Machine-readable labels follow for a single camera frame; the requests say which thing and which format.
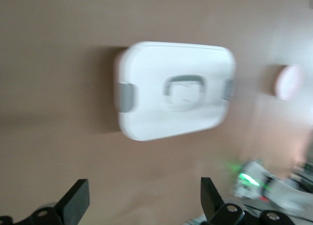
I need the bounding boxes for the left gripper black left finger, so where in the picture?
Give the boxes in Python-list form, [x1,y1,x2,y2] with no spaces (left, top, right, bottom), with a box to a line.
[26,178,90,225]

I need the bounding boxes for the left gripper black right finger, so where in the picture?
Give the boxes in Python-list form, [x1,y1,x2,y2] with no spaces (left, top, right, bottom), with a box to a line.
[200,177,246,225]

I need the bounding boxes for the white lunch box grey clips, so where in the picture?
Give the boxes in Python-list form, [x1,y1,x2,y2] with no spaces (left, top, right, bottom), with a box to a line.
[113,41,237,142]

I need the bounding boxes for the pink round plate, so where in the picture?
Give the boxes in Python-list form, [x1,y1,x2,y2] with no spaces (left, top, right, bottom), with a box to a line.
[273,65,303,101]

